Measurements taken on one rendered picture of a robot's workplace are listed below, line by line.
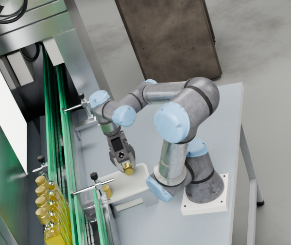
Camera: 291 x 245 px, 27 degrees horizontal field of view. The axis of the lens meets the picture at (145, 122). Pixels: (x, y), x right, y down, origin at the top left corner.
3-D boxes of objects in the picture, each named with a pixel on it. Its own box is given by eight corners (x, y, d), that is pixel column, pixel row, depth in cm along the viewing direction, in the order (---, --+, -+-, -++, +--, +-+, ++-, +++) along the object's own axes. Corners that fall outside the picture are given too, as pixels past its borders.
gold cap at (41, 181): (40, 186, 211) (35, 177, 208) (49, 183, 211) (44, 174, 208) (40, 193, 208) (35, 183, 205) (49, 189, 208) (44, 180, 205)
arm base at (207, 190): (226, 174, 238) (219, 155, 233) (222, 201, 226) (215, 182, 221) (189, 179, 243) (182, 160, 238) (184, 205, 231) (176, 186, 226)
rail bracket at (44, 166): (40, 183, 256) (27, 158, 249) (55, 177, 256) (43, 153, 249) (40, 188, 253) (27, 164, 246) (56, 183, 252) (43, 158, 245)
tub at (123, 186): (101, 194, 257) (94, 179, 252) (151, 176, 257) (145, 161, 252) (106, 221, 242) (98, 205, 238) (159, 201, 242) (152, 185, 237)
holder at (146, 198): (90, 200, 257) (83, 186, 253) (151, 178, 257) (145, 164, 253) (94, 226, 243) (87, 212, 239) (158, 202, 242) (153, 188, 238)
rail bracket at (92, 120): (76, 137, 295) (58, 99, 283) (108, 125, 294) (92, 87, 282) (76, 142, 291) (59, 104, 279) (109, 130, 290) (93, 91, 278)
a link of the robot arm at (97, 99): (96, 103, 217) (83, 97, 224) (107, 127, 223) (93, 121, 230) (112, 91, 221) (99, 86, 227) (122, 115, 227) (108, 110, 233)
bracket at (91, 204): (88, 217, 238) (82, 203, 234) (111, 208, 238) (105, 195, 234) (89, 222, 235) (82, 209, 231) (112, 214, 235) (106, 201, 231)
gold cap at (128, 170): (132, 167, 244) (134, 173, 240) (124, 170, 244) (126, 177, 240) (130, 160, 242) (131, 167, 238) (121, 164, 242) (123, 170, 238)
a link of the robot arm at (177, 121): (192, 185, 227) (215, 101, 181) (164, 211, 220) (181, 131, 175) (169, 165, 231) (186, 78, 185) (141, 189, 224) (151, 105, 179)
